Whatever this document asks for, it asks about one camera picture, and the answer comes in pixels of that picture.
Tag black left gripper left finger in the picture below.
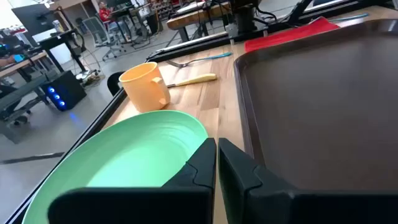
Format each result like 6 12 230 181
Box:
47 138 218 224

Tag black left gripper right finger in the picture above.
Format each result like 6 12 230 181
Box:
218 138 398 224

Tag green plastic plate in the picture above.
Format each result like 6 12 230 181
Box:
21 110 208 224

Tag orange plastic mug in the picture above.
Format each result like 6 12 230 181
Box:
118 62 171 113

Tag knife with cream handle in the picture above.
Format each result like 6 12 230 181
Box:
167 73 218 89

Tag fork with blue handle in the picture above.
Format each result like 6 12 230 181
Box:
166 52 233 69

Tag red cloth napkin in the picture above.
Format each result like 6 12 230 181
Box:
244 17 340 54

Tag spoon with blue handle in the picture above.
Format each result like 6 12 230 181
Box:
329 12 370 22

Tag dark brown serving tray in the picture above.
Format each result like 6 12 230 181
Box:
233 19 398 191

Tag black computer tower blue lights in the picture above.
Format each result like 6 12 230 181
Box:
42 70 88 111

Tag grey mesh office chair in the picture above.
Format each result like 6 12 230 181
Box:
82 16 127 62

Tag wooden desk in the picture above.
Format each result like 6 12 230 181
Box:
0 51 49 78

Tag black standing desk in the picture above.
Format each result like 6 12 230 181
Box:
39 29 88 74

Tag wooden workbench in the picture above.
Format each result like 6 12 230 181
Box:
166 2 233 43

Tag person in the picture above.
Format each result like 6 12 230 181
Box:
98 1 113 23

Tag black flat screen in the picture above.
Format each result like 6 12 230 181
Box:
11 3 62 37

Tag black curved frame bracket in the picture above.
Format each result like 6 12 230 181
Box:
107 71 125 96

